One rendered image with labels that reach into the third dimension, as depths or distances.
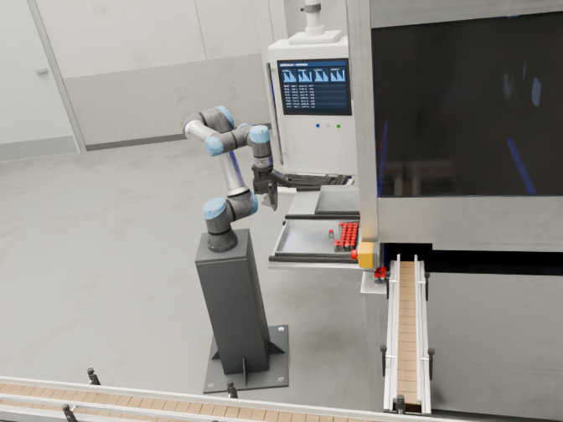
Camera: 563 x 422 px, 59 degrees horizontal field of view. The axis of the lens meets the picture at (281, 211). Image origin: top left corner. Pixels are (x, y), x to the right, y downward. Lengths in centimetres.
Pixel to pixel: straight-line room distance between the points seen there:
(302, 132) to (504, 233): 138
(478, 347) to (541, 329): 25
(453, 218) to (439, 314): 46
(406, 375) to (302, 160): 170
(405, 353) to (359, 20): 102
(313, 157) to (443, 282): 122
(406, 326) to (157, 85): 486
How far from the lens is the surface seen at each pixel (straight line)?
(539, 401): 255
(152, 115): 622
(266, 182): 198
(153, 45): 600
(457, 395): 250
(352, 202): 248
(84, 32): 619
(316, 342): 299
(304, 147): 293
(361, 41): 164
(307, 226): 232
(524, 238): 196
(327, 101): 277
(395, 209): 186
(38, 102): 658
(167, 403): 162
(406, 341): 166
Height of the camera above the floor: 211
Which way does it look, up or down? 30 degrees down
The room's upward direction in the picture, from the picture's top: 8 degrees counter-clockwise
